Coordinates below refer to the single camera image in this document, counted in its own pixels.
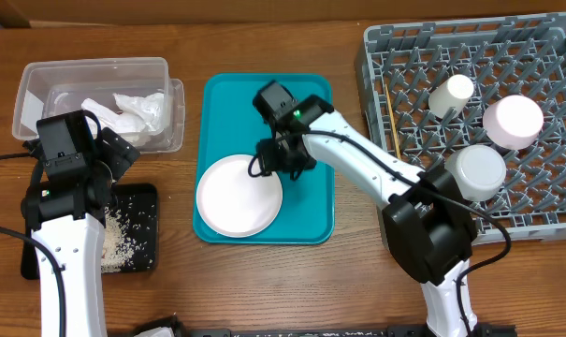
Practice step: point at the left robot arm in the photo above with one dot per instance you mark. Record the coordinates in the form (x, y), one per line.
(65, 216)

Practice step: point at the cardboard backdrop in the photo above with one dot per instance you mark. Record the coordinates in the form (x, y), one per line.
(20, 13)

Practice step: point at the grey dishwasher rack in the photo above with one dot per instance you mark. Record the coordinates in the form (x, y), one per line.
(516, 55)

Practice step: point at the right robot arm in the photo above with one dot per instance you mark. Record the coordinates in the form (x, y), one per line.
(426, 226)

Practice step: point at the large white plate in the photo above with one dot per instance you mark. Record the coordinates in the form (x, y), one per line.
(234, 201)

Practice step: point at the pile of rice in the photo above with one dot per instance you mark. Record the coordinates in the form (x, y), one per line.
(119, 238)

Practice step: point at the grey green saucer bowl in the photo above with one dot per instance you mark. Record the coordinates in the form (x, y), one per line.
(479, 171)

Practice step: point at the clear plastic bin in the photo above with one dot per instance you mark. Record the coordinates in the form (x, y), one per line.
(39, 78)

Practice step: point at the pale green cup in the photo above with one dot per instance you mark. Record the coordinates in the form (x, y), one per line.
(452, 94)

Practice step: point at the white napkin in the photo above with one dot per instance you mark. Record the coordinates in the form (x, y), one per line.
(150, 109)
(128, 125)

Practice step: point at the teal serving tray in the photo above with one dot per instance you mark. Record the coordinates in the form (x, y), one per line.
(230, 124)

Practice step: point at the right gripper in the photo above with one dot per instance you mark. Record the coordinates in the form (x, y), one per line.
(268, 163)

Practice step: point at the wooden chopstick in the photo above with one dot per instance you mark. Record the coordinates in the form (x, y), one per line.
(395, 135)

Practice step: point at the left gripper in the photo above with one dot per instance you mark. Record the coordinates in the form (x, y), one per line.
(121, 161)

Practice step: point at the pink white bowl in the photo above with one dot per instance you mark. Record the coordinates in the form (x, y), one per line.
(514, 122)

